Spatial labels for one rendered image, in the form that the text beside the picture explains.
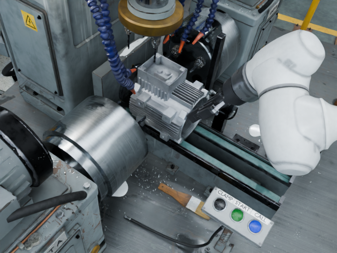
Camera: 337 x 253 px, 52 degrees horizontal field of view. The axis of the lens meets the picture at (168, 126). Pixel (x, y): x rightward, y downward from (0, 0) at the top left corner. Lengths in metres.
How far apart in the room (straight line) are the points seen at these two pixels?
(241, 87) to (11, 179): 0.52
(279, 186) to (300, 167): 0.54
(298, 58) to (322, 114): 0.12
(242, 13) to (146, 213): 0.80
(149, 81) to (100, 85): 0.15
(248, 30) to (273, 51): 0.65
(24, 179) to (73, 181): 0.15
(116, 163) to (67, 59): 0.38
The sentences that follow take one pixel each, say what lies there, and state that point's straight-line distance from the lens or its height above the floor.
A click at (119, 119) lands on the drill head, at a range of 0.92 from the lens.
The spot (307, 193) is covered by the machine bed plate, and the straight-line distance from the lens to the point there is 1.36.
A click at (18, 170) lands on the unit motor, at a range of 0.68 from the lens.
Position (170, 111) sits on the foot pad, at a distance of 1.06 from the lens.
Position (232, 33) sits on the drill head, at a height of 1.12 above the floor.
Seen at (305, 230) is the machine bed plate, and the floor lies 0.80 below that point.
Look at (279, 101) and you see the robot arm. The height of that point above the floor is 1.39.
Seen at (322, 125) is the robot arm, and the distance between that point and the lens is 0.70.
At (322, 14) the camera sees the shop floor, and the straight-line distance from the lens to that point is 4.06.
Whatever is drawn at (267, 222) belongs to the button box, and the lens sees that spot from 0.92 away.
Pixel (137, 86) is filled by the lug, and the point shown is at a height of 1.09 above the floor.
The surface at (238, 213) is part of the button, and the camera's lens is 0.91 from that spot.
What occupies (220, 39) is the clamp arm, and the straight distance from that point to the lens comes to 1.07.
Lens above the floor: 1.86
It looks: 50 degrees down
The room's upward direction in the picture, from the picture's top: 8 degrees clockwise
